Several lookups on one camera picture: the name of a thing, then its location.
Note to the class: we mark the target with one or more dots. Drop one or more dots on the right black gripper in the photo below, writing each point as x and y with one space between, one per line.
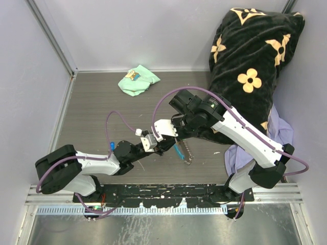
174 121

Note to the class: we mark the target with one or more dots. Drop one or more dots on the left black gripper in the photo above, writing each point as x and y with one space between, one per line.
164 145

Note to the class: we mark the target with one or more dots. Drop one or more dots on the blue handled key ring organizer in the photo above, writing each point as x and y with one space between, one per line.
183 150

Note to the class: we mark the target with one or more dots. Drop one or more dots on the key with blue tag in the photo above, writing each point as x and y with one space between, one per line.
112 145

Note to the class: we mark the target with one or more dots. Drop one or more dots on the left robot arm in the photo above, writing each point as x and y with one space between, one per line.
71 170

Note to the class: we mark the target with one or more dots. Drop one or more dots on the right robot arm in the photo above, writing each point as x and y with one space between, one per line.
215 112

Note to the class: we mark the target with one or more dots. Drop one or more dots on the lavender cloth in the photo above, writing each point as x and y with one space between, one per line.
277 129

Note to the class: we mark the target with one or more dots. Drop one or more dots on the mint green cloth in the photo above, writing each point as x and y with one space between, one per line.
137 80

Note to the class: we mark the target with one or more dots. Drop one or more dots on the black floral blanket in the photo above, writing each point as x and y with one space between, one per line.
249 50

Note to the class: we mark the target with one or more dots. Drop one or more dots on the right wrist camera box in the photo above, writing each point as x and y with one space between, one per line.
163 127

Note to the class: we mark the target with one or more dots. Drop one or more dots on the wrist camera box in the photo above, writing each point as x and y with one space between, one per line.
149 142
163 127

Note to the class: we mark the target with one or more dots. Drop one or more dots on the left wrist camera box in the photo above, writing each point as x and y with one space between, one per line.
149 142

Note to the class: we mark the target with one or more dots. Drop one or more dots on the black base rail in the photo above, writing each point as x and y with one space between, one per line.
161 195

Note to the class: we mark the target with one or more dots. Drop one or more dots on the aluminium corner post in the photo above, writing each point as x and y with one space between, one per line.
47 23

